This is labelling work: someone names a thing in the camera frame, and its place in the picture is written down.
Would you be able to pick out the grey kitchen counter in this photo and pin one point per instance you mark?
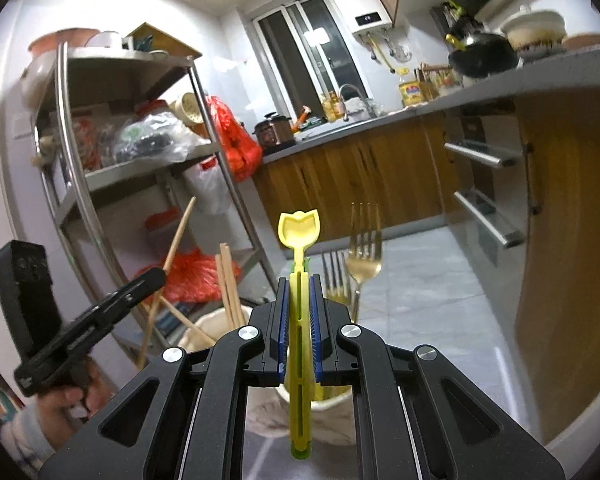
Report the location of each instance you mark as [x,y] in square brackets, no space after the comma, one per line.
[430,105]

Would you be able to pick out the beige plastic colander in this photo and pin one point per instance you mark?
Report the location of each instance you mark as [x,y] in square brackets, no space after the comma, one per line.
[189,107]

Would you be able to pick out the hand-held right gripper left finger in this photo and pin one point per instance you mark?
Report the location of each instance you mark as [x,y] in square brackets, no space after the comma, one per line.
[281,330]

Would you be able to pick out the white floral ceramic utensil holder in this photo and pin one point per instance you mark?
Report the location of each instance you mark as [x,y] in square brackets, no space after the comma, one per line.
[265,415]

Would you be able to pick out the crumpled red plastic bag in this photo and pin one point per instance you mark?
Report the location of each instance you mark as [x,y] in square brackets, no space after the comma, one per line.
[190,272]

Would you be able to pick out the wooden cabinet side panel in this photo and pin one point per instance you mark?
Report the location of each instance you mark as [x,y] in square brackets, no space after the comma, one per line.
[570,260]

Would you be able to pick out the white plastic bag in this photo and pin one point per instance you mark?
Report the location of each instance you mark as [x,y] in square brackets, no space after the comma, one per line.
[207,185]

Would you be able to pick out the yellow plastic spoon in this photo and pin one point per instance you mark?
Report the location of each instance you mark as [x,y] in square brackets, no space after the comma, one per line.
[298,232]

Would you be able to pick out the white water heater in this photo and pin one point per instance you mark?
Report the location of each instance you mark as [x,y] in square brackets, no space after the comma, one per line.
[362,5]

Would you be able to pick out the wooden base cabinet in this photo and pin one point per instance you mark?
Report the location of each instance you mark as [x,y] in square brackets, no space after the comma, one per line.
[360,175]

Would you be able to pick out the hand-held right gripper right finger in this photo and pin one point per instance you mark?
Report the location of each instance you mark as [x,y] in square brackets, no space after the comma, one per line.
[316,330]

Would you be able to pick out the yellow cooking oil bottle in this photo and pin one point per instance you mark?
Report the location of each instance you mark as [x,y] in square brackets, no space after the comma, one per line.
[410,90]

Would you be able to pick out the person's left hand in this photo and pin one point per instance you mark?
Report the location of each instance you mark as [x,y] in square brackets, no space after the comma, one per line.
[60,415]

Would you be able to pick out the chrome kitchen faucet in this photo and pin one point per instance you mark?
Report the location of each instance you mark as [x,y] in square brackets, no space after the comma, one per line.
[352,95]

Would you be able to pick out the grey striped tablecloth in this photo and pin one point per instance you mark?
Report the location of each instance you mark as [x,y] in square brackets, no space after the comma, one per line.
[270,462]

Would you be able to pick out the black wok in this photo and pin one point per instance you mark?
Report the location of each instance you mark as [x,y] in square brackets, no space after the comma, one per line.
[482,55]

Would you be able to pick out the gold metal fork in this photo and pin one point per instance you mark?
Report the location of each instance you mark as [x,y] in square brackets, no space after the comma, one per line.
[364,265]
[336,285]

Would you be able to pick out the person's left forearm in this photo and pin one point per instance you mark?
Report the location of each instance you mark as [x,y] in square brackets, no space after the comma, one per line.
[25,435]

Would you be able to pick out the kitchen window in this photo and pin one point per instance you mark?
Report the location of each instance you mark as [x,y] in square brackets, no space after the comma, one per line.
[305,55]

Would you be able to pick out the pink shallow bowl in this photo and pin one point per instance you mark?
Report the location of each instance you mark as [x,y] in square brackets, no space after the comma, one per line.
[587,41]

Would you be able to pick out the metal storage rack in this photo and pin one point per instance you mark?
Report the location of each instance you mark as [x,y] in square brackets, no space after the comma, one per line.
[75,160]

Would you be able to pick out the clear plastic bag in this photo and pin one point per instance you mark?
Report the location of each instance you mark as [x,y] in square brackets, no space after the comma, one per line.
[150,137]

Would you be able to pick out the dark rice cooker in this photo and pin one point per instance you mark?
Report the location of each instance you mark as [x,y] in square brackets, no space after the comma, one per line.
[275,132]

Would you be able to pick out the pink plastic basin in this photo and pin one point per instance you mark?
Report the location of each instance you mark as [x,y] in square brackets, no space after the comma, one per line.
[62,40]

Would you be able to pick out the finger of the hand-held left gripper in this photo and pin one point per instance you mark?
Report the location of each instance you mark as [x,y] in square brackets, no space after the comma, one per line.
[140,282]

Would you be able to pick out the hanging red plastic bag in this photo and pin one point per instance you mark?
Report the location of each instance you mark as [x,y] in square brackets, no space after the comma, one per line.
[235,135]

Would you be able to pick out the wooden chopstick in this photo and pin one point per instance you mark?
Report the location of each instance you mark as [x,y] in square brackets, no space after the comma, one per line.
[234,280]
[227,290]
[177,240]
[187,322]

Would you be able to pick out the flat cardboard box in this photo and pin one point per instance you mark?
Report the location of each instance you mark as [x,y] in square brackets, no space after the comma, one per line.
[165,40]

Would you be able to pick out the white lidded pot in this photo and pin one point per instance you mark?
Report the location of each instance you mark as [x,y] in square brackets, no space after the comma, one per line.
[532,27]

